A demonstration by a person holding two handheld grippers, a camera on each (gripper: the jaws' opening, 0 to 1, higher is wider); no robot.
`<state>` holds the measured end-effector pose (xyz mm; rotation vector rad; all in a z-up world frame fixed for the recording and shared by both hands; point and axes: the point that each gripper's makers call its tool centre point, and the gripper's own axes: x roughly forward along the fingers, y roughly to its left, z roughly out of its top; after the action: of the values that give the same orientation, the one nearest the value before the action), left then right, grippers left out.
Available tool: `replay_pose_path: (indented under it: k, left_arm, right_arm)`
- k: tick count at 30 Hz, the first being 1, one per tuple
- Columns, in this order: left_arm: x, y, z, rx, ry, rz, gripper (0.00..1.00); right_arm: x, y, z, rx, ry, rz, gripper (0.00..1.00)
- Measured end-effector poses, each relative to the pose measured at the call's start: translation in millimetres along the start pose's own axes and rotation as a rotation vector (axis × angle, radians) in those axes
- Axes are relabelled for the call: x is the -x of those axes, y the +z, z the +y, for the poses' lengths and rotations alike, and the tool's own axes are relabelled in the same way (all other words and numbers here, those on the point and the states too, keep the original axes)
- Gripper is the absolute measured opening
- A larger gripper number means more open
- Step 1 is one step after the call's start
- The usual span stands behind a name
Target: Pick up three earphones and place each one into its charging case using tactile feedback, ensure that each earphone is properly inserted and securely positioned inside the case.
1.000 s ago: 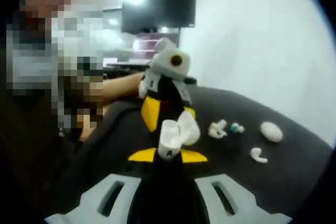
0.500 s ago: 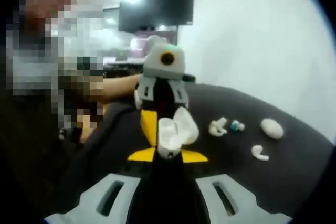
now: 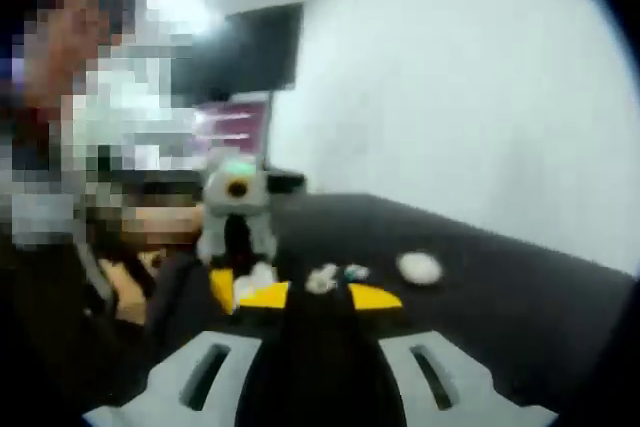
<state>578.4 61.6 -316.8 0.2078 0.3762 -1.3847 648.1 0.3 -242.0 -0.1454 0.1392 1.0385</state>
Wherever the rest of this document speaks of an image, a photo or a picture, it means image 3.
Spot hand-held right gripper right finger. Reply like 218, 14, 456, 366
319, 284, 559, 427

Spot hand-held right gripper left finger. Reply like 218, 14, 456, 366
82, 281, 321, 427

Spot beige oval charging case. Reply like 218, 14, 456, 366
396, 250, 444, 284

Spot black monitor base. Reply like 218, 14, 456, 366
267, 169, 307, 194

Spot monitor with maroon screen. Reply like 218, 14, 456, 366
199, 94, 274, 168

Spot black wall monitor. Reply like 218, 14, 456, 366
199, 1, 305, 103

